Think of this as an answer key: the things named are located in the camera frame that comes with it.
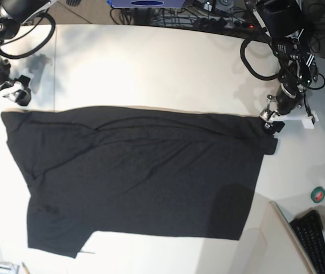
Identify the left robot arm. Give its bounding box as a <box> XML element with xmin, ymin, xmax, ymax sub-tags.
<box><xmin>240</xmin><ymin>1</ymin><xmax>322</xmax><ymax>134</ymax></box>

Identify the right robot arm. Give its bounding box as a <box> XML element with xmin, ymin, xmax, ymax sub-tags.
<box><xmin>0</xmin><ymin>1</ymin><xmax>56</xmax><ymax>106</ymax></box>

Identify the power strip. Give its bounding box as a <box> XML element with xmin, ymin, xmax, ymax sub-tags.
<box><xmin>193</xmin><ymin>17</ymin><xmax>255</xmax><ymax>31</ymax></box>

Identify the green tape roll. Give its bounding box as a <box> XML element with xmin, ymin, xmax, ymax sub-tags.
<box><xmin>310</xmin><ymin>187</ymin><xmax>325</xmax><ymax>203</ymax></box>

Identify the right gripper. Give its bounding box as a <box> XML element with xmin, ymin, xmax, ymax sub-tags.
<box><xmin>0</xmin><ymin>59</ymin><xmax>31</xmax><ymax>106</ymax></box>

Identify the pencil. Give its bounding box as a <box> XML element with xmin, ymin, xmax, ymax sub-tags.
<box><xmin>22</xmin><ymin>262</ymin><xmax>30</xmax><ymax>274</ymax></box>

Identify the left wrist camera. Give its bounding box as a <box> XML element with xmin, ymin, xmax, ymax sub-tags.
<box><xmin>302</xmin><ymin>111</ymin><xmax>319</xmax><ymax>130</ymax></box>

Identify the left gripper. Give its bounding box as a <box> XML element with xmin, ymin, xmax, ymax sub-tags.
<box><xmin>259</xmin><ymin>85</ymin><xmax>312</xmax><ymax>134</ymax></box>

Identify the black t-shirt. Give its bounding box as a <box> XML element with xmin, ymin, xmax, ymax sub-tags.
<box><xmin>1</xmin><ymin>106</ymin><xmax>278</xmax><ymax>258</ymax></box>

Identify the black keyboard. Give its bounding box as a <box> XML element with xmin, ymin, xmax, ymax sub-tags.
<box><xmin>290</xmin><ymin>209</ymin><xmax>325</xmax><ymax>274</ymax></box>

